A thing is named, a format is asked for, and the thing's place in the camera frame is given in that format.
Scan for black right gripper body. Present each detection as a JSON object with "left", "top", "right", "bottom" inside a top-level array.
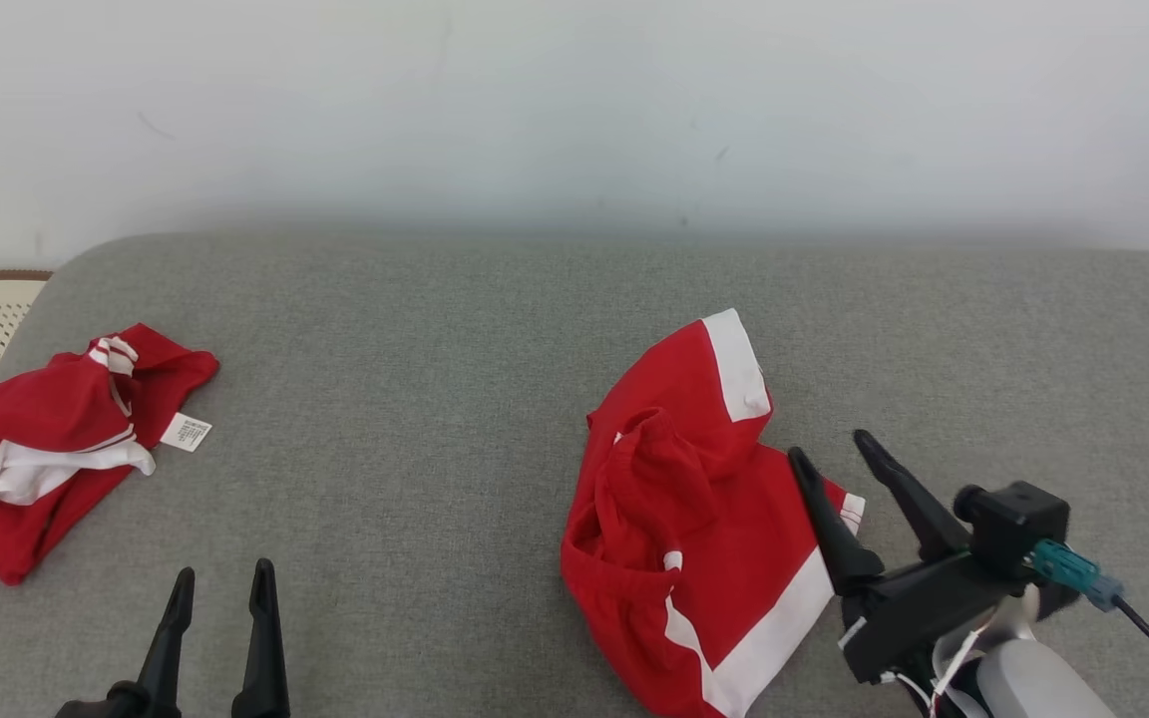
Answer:
[{"left": 838, "top": 547, "right": 1035, "bottom": 687}]

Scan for white and red wire bundle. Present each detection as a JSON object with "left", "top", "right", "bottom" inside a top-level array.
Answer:
[{"left": 882, "top": 606, "right": 996, "bottom": 718}]

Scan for red jersey with white sleeves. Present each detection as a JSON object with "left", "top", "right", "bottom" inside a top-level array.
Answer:
[{"left": 0, "top": 322, "right": 220, "bottom": 593}]

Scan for grey fabric sofa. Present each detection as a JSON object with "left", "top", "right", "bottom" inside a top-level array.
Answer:
[{"left": 0, "top": 231, "right": 1149, "bottom": 718}]

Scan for red shorts with white band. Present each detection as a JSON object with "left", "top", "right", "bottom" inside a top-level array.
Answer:
[{"left": 561, "top": 308, "right": 868, "bottom": 718}]

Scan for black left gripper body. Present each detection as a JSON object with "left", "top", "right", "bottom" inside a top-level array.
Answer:
[{"left": 55, "top": 681, "right": 145, "bottom": 718}]

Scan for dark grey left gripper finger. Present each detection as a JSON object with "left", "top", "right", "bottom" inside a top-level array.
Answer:
[
  {"left": 135, "top": 566, "right": 196, "bottom": 718},
  {"left": 231, "top": 558, "right": 292, "bottom": 718}
]

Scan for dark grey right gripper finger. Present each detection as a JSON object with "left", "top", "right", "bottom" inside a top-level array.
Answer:
[
  {"left": 853, "top": 429, "right": 972, "bottom": 562},
  {"left": 787, "top": 446, "right": 886, "bottom": 599}
]

